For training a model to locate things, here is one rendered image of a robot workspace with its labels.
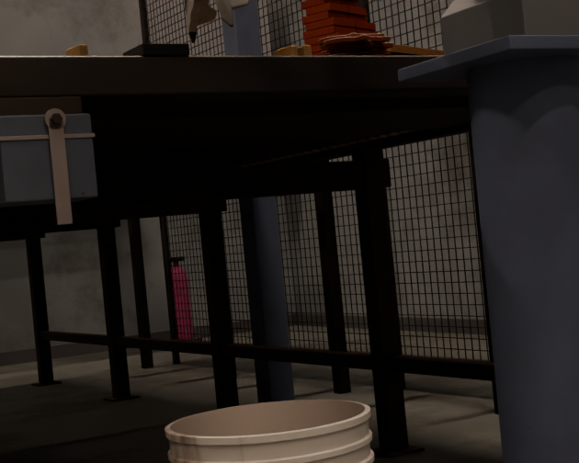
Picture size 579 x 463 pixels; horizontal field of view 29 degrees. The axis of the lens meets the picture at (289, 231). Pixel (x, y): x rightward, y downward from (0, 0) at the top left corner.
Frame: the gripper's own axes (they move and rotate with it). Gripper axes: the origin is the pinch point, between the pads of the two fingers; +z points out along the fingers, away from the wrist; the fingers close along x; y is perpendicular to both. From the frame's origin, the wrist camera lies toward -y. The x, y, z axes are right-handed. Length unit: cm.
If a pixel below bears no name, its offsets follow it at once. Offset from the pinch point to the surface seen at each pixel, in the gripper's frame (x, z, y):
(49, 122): -28, 17, -41
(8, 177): -27, 24, -48
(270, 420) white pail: -22, 65, -8
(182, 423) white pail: -22, 63, -24
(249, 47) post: 169, -29, 108
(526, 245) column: -57, 42, 17
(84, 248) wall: 516, 36, 173
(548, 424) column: -58, 67, 17
